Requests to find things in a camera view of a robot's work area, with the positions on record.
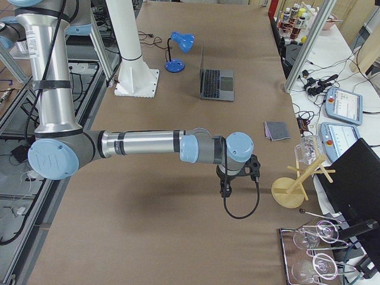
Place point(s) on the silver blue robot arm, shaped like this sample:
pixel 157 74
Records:
pixel 62 147

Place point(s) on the lower teach pendant tablet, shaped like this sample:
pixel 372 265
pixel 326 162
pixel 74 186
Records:
pixel 337 138

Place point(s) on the black monitor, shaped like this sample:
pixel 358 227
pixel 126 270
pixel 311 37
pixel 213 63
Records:
pixel 355 193

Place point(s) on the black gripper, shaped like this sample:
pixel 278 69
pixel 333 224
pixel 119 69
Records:
pixel 224 179

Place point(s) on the wooden mug tree stand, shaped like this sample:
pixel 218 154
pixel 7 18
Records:
pixel 290 193

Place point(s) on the grey folded cloth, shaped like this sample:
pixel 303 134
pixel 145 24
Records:
pixel 276 131

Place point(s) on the lower wine glass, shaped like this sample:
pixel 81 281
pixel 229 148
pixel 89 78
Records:
pixel 319 269

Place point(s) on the copper wire bottle basket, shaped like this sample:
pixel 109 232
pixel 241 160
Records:
pixel 294 20

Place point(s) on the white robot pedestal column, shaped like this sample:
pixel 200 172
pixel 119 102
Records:
pixel 135 78

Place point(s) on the teach pendant tablet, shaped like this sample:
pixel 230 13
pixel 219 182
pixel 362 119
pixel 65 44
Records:
pixel 337 138
pixel 344 106

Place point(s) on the upper teach pendant tablet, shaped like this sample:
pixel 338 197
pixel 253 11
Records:
pixel 344 106

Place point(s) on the upper wine glass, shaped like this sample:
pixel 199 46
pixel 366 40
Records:
pixel 310 236

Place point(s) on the aluminium frame post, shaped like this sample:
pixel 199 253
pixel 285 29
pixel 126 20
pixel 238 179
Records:
pixel 319 21

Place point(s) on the grey laptop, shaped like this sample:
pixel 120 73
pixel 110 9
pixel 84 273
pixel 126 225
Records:
pixel 215 84

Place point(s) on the blue desk lamp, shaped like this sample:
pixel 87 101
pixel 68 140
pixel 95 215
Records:
pixel 178 42

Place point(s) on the wire glass rack tray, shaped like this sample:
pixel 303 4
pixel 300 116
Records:
pixel 308 255

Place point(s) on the wine glass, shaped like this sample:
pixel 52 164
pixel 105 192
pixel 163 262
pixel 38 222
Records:
pixel 310 236
pixel 319 269

